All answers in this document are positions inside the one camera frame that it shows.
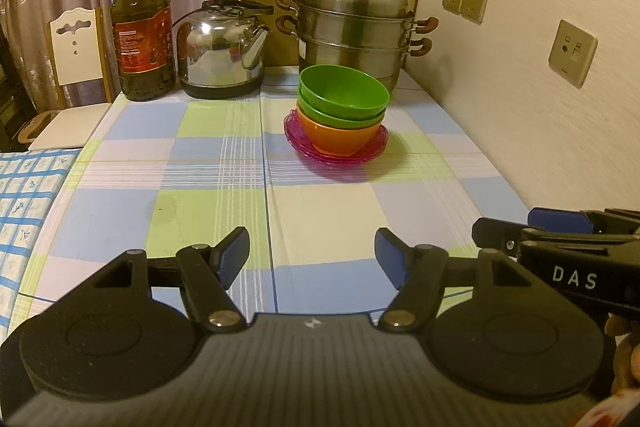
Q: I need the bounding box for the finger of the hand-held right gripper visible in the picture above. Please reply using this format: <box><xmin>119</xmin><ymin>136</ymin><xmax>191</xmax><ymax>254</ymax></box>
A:
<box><xmin>527</xmin><ymin>207</ymin><xmax>640</xmax><ymax>238</ymax></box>
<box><xmin>472</xmin><ymin>217</ymin><xmax>591</xmax><ymax>258</ymax></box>

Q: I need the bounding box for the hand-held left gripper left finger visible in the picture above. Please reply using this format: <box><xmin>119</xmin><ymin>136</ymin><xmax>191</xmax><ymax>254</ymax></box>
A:
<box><xmin>75</xmin><ymin>227</ymin><xmax>250</xmax><ymax>334</ymax></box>

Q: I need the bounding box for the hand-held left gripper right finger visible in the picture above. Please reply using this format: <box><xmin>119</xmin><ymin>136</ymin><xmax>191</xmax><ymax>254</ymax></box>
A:
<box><xmin>375</xmin><ymin>227</ymin><xmax>548</xmax><ymax>334</ymax></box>

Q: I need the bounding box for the orange plastic bowl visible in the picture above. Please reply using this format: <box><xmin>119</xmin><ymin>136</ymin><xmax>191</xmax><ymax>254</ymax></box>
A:
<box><xmin>295</xmin><ymin>102</ymin><xmax>386</xmax><ymax>158</ymax></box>

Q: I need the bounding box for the green plastic bowl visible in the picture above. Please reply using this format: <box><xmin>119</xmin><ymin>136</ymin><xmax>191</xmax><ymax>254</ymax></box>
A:
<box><xmin>296</xmin><ymin>88</ymin><xmax>389</xmax><ymax>130</ymax></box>
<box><xmin>298</xmin><ymin>64</ymin><xmax>391</xmax><ymax>118</ymax></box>

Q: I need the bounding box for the person's right hand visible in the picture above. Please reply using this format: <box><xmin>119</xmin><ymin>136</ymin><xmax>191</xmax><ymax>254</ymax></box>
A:
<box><xmin>605</xmin><ymin>314</ymin><xmax>640</xmax><ymax>400</ymax></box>

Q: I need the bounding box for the plaid tablecloth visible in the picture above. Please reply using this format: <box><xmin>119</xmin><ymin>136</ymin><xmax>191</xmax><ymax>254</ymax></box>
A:
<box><xmin>0</xmin><ymin>67</ymin><xmax>531</xmax><ymax>333</ymax></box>

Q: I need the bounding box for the stainless steel kettle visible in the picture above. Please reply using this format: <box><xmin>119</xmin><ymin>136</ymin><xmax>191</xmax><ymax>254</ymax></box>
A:
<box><xmin>172</xmin><ymin>0</ymin><xmax>275</xmax><ymax>100</ymax></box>

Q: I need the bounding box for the blue white checked cloth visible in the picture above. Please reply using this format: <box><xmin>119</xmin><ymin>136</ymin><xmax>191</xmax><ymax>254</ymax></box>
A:
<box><xmin>0</xmin><ymin>149</ymin><xmax>84</xmax><ymax>329</ymax></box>

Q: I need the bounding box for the cooking oil bottle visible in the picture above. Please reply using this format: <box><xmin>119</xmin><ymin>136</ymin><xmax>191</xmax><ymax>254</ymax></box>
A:
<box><xmin>110</xmin><ymin>0</ymin><xmax>177</xmax><ymax>102</ymax></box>

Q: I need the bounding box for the stainless steel steamer pot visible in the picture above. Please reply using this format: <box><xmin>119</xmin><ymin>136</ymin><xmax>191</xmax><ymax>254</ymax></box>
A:
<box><xmin>274</xmin><ymin>0</ymin><xmax>440</xmax><ymax>94</ymax></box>

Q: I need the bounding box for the white wooden chair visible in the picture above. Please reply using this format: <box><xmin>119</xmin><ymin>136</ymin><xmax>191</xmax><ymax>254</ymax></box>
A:
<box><xmin>27</xmin><ymin>7</ymin><xmax>114</xmax><ymax>152</ymax></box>

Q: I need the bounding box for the dark shelf rack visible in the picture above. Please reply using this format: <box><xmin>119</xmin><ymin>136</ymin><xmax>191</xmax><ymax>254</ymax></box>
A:
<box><xmin>0</xmin><ymin>22</ymin><xmax>37</xmax><ymax>154</ymax></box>

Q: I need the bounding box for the large beige wall socket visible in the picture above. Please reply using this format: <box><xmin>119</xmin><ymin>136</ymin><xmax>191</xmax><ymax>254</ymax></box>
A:
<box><xmin>548</xmin><ymin>19</ymin><xmax>599</xmax><ymax>88</ymax></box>

